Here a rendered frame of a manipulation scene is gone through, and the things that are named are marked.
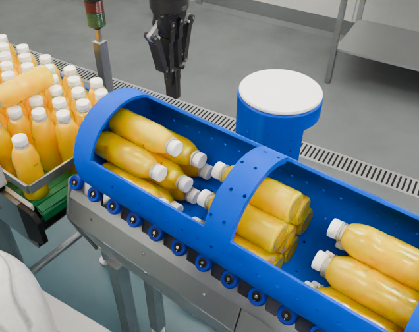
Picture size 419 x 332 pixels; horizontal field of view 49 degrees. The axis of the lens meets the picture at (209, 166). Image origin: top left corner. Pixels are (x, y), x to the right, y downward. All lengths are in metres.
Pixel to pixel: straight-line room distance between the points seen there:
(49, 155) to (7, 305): 0.83
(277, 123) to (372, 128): 1.91
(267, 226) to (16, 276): 0.49
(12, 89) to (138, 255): 0.58
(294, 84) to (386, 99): 2.13
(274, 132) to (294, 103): 0.11
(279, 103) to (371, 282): 0.76
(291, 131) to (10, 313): 1.06
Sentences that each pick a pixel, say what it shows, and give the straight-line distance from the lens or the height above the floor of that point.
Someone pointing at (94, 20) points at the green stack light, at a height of 1.19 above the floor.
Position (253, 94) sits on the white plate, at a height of 1.04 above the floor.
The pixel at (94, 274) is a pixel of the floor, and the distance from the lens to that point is 2.33.
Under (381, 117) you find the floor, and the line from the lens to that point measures 3.46.
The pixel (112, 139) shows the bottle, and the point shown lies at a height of 1.15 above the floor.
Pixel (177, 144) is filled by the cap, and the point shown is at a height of 1.17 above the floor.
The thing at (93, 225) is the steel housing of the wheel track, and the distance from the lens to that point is 1.34.
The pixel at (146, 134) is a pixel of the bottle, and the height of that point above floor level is 1.18.
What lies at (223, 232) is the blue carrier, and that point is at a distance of 0.92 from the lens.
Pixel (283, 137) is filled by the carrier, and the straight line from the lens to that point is 1.50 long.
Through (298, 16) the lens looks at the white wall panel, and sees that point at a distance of 4.60.
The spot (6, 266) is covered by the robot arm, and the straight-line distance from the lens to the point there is 0.68.
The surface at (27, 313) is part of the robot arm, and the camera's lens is 0.69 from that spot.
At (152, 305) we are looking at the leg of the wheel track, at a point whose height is 0.24.
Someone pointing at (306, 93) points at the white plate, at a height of 1.04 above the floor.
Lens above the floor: 1.84
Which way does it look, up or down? 41 degrees down
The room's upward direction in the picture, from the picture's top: 1 degrees clockwise
